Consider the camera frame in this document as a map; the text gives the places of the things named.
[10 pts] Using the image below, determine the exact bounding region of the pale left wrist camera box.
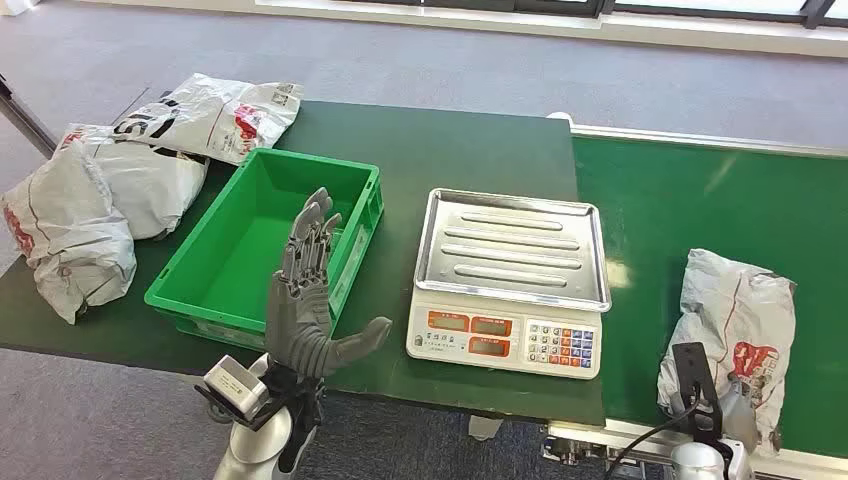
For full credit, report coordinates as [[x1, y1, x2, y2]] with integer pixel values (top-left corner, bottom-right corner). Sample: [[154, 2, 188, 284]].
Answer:
[[194, 354, 272, 425]]

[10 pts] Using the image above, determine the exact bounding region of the white package black lettering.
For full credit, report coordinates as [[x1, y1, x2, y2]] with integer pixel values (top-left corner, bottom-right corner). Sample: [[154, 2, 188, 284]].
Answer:
[[109, 72, 305, 167]]

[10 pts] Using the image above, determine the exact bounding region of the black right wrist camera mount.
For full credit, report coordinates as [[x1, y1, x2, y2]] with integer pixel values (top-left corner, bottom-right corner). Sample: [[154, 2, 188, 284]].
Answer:
[[670, 341, 725, 444]]

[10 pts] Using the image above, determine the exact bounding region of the white electronic weighing scale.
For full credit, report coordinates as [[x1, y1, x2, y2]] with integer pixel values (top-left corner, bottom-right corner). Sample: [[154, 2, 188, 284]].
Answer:
[[405, 187, 613, 382]]

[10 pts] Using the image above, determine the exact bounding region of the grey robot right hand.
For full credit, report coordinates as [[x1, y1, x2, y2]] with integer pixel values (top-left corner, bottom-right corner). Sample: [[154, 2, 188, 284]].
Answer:
[[720, 377, 761, 454]]

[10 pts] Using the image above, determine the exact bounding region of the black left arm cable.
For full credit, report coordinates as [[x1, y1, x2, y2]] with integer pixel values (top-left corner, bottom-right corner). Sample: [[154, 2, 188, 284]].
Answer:
[[263, 365, 327, 476]]

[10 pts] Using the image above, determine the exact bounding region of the dark window frame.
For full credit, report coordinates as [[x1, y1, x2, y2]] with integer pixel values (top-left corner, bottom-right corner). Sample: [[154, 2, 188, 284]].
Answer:
[[421, 0, 848, 30]]

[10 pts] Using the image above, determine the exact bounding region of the crumpled grey package red print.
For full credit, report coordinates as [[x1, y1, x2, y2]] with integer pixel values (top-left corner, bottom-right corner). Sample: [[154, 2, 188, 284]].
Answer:
[[0, 140, 138, 326]]

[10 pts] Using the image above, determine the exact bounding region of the green conveyor belt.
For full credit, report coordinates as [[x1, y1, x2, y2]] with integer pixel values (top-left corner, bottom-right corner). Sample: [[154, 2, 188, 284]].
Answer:
[[541, 111, 848, 480]]

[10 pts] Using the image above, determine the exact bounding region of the grey package red logo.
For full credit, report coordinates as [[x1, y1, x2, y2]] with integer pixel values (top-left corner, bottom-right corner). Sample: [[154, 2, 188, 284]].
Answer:
[[656, 248, 798, 458]]

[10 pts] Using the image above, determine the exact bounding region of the green plastic crate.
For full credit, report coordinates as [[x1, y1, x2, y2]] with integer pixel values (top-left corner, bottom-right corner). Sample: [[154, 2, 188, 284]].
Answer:
[[143, 146, 386, 353]]

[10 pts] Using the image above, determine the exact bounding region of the plain white package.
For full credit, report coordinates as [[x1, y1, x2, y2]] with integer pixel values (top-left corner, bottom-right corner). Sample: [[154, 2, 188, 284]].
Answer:
[[54, 123, 211, 242]]

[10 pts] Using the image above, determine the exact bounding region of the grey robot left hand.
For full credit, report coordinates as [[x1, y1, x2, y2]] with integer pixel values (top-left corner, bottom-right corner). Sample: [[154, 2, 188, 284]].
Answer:
[[264, 187, 393, 380]]

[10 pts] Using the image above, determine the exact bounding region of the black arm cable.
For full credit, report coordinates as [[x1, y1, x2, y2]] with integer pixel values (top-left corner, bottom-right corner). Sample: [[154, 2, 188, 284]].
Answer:
[[601, 382, 705, 480], [263, 365, 327, 476]]

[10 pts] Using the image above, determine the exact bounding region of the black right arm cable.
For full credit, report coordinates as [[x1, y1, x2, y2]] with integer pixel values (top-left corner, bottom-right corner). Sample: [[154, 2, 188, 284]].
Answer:
[[601, 382, 705, 480]]

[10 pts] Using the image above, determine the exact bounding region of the white table foot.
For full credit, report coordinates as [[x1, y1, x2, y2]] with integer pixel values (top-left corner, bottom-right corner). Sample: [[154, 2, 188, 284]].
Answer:
[[467, 415, 505, 443]]

